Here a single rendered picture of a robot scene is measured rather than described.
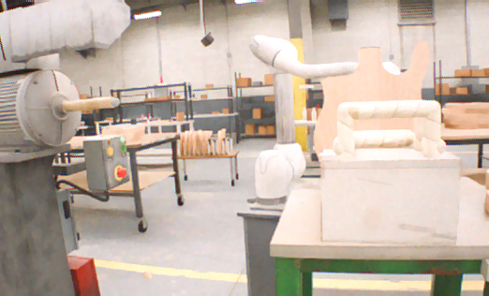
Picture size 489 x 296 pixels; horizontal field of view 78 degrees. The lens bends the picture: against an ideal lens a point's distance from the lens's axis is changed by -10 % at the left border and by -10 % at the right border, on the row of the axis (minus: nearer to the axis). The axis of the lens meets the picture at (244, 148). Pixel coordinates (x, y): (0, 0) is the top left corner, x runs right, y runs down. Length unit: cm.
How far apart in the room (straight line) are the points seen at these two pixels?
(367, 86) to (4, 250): 133
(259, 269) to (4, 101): 130
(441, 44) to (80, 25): 1211
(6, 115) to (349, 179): 100
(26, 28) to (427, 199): 106
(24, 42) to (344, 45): 1135
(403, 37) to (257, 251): 1111
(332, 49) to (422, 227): 1136
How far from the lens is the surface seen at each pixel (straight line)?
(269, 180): 159
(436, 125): 70
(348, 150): 68
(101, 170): 135
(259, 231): 164
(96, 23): 92
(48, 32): 101
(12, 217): 130
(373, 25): 1220
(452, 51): 1268
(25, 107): 111
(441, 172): 70
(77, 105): 111
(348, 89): 103
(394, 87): 104
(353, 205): 69
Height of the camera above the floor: 123
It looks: 8 degrees down
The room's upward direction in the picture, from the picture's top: 3 degrees counter-clockwise
